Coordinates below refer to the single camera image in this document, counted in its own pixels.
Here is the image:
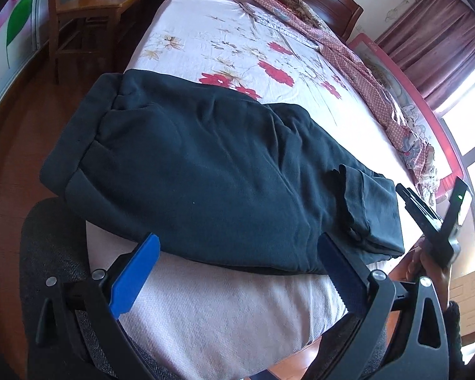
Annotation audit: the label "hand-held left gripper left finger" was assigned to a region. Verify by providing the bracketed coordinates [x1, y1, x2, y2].
[34, 233, 161, 380]

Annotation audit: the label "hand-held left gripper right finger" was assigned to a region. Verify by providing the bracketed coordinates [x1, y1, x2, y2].
[319, 233, 450, 380]

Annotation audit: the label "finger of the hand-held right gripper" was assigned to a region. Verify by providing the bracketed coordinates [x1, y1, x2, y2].
[396, 183, 444, 232]

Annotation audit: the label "black pants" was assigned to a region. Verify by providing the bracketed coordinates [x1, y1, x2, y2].
[40, 70, 405, 276]

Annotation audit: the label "person's right hand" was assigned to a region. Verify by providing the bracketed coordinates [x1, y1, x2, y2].
[406, 238, 453, 310]

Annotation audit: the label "person's dark grey clothing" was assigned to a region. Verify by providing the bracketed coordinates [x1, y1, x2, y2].
[19, 197, 381, 380]

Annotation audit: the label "bed with floral sheet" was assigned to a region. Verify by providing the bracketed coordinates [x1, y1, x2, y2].
[85, 0, 432, 380]

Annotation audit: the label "pink patterned quilt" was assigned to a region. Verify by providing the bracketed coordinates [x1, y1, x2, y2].
[237, 0, 438, 206]

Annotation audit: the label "mauve curtain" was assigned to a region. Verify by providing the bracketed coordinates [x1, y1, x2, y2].
[374, 0, 475, 109]

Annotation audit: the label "floral pillow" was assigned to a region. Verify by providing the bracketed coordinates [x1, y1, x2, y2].
[293, 0, 323, 28]

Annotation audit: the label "wooden chair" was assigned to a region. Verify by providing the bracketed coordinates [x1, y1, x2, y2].
[47, 0, 99, 86]

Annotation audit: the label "flower print wardrobe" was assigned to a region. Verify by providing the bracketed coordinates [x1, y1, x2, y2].
[0, 0, 52, 135]

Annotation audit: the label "wooden nightstand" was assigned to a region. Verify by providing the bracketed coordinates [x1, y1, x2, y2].
[85, 0, 151, 48]

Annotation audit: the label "pink bed guard rail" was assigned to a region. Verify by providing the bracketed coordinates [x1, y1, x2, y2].
[347, 34, 475, 222]

